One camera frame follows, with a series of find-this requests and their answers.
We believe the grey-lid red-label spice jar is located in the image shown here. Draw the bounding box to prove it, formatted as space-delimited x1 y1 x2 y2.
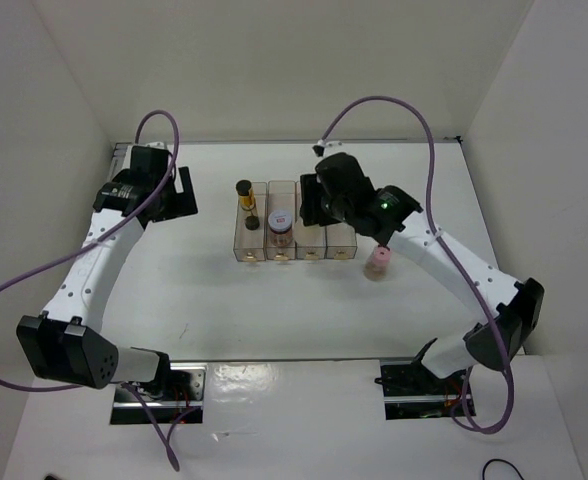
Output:
267 209 293 247

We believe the tall black-cap gold bottle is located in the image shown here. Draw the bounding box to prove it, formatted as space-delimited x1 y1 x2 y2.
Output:
235 179 260 231

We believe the pink-cap spice bottle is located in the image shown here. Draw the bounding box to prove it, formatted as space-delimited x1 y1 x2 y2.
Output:
363 246 391 281

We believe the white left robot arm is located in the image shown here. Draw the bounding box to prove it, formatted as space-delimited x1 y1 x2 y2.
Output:
16 142 198 400

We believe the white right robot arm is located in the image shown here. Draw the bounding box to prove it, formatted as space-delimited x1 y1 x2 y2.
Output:
300 152 545 393

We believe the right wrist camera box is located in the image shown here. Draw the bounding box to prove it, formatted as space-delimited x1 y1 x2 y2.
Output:
312 140 343 158

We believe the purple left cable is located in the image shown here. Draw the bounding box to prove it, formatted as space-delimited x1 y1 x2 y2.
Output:
0 110 182 473

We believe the purple cable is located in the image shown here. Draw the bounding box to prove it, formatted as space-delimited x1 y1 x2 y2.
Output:
0 110 182 473
318 95 516 434

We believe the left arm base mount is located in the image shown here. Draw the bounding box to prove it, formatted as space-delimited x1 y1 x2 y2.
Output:
110 362 207 426

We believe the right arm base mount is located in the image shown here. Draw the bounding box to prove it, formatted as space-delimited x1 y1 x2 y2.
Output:
374 359 476 421

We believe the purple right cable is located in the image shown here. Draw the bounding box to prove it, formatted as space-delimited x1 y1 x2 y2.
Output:
318 95 516 434

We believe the black cable on floor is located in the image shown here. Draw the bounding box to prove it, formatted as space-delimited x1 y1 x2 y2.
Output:
482 458 525 480

